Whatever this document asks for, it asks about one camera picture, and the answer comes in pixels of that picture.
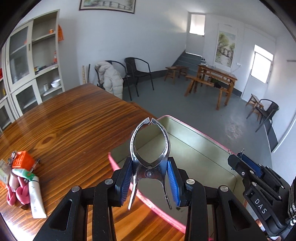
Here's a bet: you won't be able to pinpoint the hanging scroll painting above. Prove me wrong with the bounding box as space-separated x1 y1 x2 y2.
214 24 238 69

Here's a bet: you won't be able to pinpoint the orange cube heart studs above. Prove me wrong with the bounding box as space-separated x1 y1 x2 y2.
12 151 35 171

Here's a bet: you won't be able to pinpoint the wooden ruler stick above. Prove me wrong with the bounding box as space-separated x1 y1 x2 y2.
82 65 86 84

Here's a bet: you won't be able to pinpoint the black chair by door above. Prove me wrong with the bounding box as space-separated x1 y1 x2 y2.
246 94 280 134

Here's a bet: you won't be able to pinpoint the white green toothpaste tube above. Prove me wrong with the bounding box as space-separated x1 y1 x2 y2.
11 168 36 181

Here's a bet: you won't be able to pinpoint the pink knotted foam tube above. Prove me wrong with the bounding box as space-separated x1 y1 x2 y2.
16 176 30 205

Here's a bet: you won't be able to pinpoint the yellow green medicine box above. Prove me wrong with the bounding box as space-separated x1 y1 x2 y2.
0 159 11 185

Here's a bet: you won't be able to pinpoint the black metal chair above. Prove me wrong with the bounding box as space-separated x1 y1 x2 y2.
125 57 154 96
96 60 133 102

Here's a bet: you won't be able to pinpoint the wooden table with benches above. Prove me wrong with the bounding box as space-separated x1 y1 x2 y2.
184 64 237 110

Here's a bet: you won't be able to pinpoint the wooden stool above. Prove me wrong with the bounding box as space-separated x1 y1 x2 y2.
164 66 189 84

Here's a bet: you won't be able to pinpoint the white gauze bandage roll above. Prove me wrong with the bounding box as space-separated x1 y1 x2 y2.
9 172 20 192

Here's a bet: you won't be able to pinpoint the grey glass door cabinet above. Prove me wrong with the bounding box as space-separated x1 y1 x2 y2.
1 9 65 131

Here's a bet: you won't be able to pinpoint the white SKIN cleanser tube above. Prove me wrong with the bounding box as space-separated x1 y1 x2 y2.
28 180 47 219

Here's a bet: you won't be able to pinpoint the white bowl on shelf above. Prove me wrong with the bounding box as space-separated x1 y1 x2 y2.
51 79 61 88

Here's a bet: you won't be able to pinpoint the white padded jacket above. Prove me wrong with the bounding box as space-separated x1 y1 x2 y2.
94 61 124 100

